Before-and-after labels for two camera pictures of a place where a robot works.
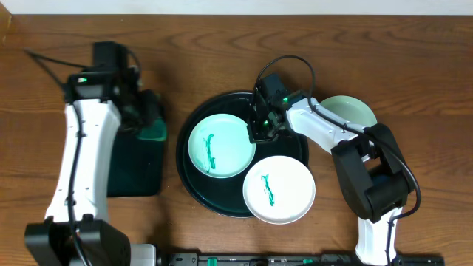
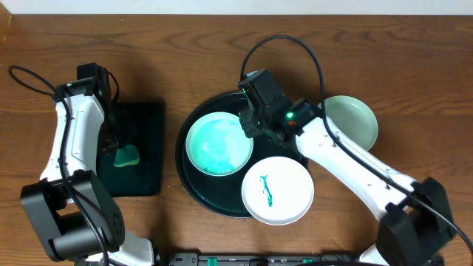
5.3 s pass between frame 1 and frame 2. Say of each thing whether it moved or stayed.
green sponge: moved
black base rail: stayed
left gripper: moved
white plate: stayed
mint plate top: stayed
